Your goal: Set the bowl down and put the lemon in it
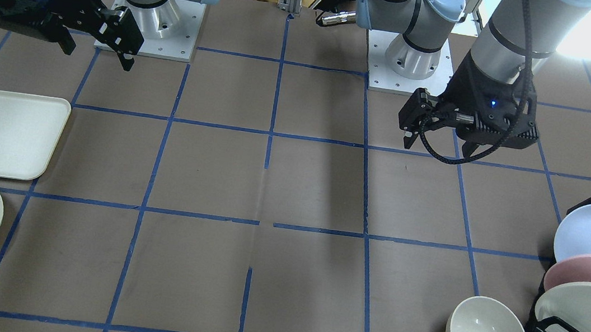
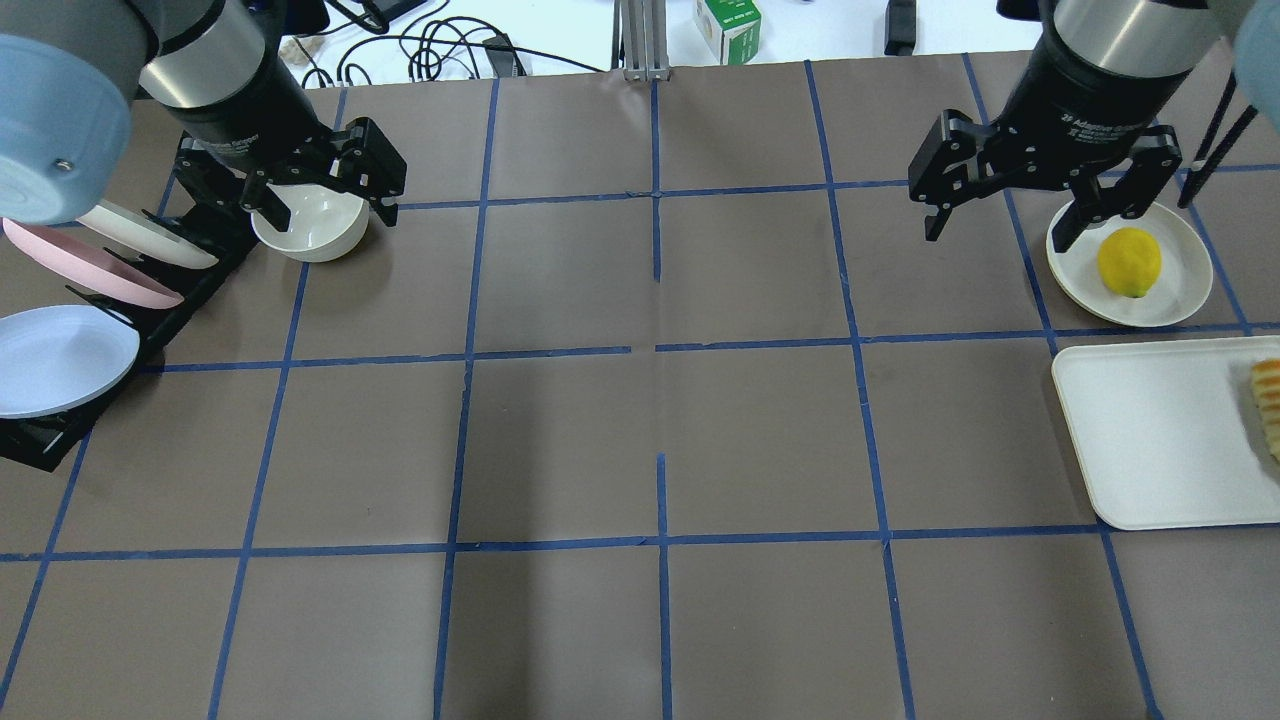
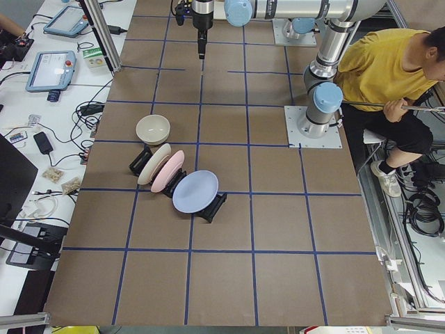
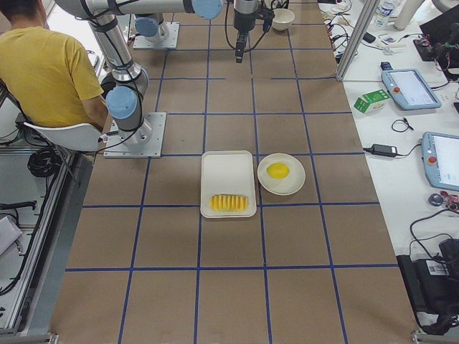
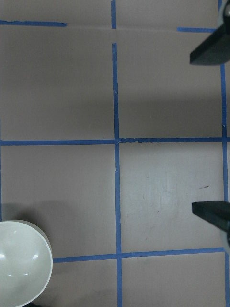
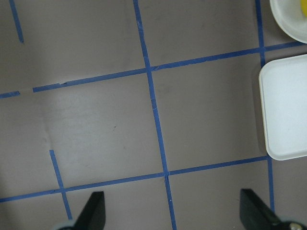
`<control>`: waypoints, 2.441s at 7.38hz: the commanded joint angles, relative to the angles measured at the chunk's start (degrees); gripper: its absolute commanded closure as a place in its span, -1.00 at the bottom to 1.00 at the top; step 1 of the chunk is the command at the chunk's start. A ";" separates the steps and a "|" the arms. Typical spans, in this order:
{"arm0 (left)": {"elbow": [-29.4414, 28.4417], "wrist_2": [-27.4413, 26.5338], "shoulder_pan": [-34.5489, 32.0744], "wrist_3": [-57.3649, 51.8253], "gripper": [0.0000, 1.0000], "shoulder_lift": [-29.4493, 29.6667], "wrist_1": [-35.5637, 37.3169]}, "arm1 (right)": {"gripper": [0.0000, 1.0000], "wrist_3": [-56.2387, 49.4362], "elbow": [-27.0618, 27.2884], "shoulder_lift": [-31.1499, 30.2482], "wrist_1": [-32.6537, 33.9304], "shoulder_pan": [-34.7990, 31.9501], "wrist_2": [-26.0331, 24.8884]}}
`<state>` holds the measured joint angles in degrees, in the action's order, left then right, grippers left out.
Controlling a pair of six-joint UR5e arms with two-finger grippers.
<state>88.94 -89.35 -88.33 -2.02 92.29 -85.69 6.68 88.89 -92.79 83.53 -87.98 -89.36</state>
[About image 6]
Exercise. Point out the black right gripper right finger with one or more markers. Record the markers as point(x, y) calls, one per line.
point(255, 214)

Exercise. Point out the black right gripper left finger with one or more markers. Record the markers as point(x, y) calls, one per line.
point(93, 215)

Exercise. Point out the yellow lemon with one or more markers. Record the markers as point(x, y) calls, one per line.
point(303, 5)

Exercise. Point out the white round bowl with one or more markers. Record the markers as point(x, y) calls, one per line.
point(291, 18)

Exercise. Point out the white square plate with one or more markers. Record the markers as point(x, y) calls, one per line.
point(283, 94)

